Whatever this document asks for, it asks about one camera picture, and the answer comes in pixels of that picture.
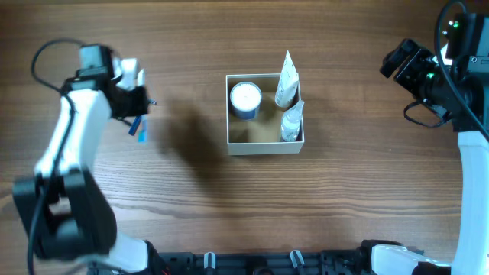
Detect right black cable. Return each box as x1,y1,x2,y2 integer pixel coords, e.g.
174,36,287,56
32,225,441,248
403,0,489,142

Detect blue jar white lid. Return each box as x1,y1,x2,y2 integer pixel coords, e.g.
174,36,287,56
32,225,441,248
230,82,263,120

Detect blue disposable razor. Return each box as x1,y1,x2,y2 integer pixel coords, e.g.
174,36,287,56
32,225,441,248
128,99,157,136

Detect blue white toothbrush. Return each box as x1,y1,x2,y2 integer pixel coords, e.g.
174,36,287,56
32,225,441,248
138,69,147,143

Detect clear bottle green label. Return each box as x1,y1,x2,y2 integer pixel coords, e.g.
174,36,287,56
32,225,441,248
280,100,304,142

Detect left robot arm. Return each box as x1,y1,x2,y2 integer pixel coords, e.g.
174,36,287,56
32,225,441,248
12,43,164,274

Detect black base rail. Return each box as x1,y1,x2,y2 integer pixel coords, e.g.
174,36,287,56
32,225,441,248
152,250,425,275

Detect white cardboard box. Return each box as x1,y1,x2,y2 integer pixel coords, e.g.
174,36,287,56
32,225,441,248
225,73,305,156

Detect white cream tube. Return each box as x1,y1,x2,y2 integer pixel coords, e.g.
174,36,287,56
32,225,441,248
275,51,299,109

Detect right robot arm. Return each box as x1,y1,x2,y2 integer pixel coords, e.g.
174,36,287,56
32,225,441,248
362,11,488,274

